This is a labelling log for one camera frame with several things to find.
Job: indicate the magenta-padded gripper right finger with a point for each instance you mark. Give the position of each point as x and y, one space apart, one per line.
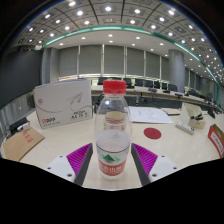
146 159

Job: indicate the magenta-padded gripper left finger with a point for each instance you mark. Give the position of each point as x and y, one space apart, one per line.
78 159

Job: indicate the clear red-capped water bottle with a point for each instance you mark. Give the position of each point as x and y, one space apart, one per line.
113 150

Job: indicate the flat round red coaster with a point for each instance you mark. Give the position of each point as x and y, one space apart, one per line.
152 133

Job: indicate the white printed paper sheet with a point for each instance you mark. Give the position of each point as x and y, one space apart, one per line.
150 115

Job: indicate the white remote control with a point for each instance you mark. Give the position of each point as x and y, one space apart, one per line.
185 127

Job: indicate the white copy paper box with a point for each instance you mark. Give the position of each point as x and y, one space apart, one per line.
61 103

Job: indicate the white divided cardboard box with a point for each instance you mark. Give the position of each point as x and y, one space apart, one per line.
188 111

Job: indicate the long curved conference desk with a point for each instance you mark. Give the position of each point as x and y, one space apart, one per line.
156 95

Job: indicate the black clip tool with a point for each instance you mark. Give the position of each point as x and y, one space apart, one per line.
198 117

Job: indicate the brown open cardboard box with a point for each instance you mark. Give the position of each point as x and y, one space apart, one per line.
216 138

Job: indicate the row of black office chairs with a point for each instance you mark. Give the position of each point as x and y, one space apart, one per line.
146 83

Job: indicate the round ceiling lights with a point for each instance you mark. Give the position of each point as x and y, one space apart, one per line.
108 8

